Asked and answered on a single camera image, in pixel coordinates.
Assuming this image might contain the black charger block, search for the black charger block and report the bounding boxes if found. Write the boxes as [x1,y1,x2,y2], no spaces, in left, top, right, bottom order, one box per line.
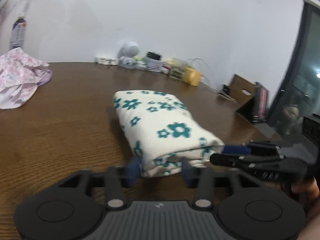
[146,51,162,61]

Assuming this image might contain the green white small boxes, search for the green white small boxes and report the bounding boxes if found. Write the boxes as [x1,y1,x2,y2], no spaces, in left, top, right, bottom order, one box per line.
[133,59,147,70]

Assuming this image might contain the tablet with screen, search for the tablet with screen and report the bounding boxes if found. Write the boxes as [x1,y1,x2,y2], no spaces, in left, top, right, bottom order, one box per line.
[252,82,268,124]

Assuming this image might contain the white charging cables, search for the white charging cables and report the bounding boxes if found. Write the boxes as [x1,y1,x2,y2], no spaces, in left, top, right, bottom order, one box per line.
[186,57,237,102]

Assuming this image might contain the white astronaut figurine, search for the white astronaut figurine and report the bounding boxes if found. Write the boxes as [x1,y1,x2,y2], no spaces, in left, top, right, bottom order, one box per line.
[118,41,140,69]

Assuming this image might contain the pink floral garment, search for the pink floral garment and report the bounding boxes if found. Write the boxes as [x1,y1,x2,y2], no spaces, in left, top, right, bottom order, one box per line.
[0,48,52,109]

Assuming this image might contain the black phone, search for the black phone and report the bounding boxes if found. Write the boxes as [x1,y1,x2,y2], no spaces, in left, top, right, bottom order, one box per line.
[222,84,230,95]

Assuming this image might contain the person right hand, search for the person right hand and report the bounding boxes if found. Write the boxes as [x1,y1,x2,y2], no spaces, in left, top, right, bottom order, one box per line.
[291,178,319,221]

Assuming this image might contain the brown cardboard stand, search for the brown cardboard stand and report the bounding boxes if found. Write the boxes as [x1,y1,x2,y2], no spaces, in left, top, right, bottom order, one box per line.
[229,74,255,111]

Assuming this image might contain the dark window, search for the dark window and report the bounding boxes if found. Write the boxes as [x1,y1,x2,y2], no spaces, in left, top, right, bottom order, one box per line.
[268,1,319,136]

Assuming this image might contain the glass cup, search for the glass cup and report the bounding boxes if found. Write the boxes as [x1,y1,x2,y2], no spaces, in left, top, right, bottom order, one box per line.
[169,58,188,80]

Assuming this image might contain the yellow mug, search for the yellow mug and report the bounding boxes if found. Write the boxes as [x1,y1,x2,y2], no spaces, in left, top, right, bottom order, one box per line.
[182,67,202,87]

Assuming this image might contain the plastic drink bottle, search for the plastic drink bottle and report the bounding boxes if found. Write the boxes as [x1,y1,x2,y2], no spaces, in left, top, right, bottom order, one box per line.
[10,12,27,50]

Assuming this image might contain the white power strip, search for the white power strip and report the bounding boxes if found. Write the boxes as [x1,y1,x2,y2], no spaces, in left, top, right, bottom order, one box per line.
[95,56,119,66]

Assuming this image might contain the cream green floral dress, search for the cream green floral dress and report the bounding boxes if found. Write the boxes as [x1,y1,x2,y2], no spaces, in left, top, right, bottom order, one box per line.
[113,90,225,178]

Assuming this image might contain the white tin box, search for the white tin box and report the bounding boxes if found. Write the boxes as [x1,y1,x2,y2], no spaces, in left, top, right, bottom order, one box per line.
[144,57,163,73]

